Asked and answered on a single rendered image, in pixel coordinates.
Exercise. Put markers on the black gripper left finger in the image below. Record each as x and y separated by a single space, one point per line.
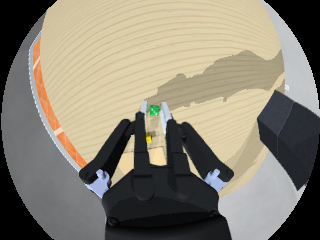
97 173

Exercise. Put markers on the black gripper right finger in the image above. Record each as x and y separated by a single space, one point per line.
210 168

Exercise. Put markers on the beige square mat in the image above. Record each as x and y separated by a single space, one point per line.
156 156

